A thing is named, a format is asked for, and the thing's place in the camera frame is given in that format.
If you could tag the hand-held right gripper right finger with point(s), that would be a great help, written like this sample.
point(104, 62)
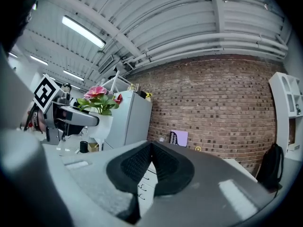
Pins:
point(213, 185)

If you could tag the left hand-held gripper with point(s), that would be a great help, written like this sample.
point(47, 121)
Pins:
point(45, 92)

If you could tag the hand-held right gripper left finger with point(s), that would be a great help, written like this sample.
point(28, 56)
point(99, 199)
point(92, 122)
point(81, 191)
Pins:
point(94, 174)

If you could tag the pink flowers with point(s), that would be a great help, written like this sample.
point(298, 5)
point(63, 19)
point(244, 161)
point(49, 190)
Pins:
point(101, 103)

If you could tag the person's left forearm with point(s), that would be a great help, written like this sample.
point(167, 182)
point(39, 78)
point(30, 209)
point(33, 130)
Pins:
point(42, 122)

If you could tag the small yellow desk fan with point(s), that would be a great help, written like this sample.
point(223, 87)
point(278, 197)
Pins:
point(197, 148)

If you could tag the small cardboard box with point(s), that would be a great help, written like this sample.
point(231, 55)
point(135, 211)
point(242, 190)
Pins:
point(93, 147)

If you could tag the black round bin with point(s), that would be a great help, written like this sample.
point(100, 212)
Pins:
point(83, 147)

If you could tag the red holder on refrigerator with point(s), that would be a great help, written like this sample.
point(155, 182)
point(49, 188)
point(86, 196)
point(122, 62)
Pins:
point(119, 99)

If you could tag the ceiling strip light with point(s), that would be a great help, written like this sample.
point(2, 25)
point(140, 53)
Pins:
point(73, 75)
point(39, 60)
point(82, 31)

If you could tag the white metal rack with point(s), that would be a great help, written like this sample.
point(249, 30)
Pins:
point(116, 80)

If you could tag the purple and black file holder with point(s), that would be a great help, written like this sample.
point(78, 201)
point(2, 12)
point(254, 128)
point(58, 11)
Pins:
point(181, 137)

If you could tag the ceiling air vent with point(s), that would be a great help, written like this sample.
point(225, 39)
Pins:
point(105, 64)

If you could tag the black backpack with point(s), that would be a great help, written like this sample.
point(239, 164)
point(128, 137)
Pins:
point(271, 167)

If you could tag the black box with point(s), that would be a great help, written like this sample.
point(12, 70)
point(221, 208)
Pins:
point(142, 94)

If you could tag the small sunflower pot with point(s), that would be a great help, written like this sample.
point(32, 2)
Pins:
point(148, 96)

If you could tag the white shelf cabinet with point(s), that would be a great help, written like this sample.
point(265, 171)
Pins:
point(281, 107)

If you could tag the person's black shirt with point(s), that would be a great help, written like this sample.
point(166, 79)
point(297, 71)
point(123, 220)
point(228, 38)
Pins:
point(14, 13)

